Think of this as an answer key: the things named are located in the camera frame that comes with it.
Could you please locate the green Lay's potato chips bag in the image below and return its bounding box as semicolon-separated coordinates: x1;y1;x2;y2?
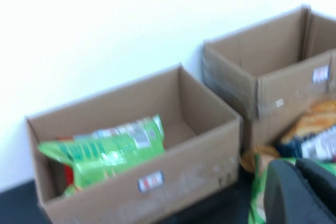
38;115;166;196

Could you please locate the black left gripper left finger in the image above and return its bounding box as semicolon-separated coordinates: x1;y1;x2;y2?
264;158;326;224

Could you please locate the blue shrimp chips bag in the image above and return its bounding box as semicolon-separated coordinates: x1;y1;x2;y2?
275;98;336;162

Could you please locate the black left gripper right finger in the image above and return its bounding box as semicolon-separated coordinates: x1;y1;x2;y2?
296;158;336;224

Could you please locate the cardboard box marked F2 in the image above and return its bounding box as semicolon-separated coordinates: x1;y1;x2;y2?
25;62;244;224

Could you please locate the red white shrimp cracker bag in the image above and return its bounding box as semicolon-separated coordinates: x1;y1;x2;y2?
56;126;127;189

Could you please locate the green Lay's cucumber chips bag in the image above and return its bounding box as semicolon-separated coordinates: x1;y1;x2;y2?
248;154;336;224

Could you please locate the golden brown snack wrapper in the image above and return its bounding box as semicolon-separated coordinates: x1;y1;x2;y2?
240;144;281;176

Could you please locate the taped cardboard box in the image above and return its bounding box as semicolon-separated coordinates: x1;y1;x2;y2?
202;5;336;154

